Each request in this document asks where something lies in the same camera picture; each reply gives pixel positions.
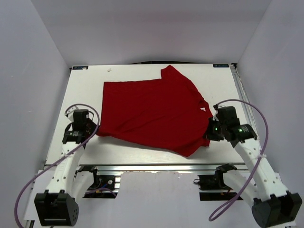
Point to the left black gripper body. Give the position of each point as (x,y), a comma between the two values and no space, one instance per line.
(91,127)

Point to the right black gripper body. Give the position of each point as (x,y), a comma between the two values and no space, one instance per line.
(215,132)

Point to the red t-shirt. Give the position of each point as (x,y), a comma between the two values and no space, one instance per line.
(166,113)

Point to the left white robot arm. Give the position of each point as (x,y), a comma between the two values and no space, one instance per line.
(58,205)

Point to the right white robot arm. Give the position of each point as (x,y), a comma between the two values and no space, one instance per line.
(270,200)

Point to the left blue table label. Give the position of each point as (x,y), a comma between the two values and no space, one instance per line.
(79,67)

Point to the blue table label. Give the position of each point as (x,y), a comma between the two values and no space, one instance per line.
(79,67)
(221,65)

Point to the right blue table label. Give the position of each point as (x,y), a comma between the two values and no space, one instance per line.
(221,65)

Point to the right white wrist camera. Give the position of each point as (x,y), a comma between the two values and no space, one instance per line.
(215,116)

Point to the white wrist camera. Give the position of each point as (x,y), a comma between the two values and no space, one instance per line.
(215,116)
(70,112)

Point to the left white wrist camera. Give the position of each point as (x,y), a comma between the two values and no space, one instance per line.
(70,112)

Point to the aluminium right side rail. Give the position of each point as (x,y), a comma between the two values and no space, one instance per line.
(249,114)

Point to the aluminium rail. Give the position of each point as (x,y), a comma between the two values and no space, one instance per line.
(189,167)
(249,114)

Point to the aluminium front rail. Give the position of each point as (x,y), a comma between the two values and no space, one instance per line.
(189,167)

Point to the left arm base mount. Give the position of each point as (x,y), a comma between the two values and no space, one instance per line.
(103,186)

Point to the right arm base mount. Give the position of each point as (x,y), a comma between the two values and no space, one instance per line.
(212,186)

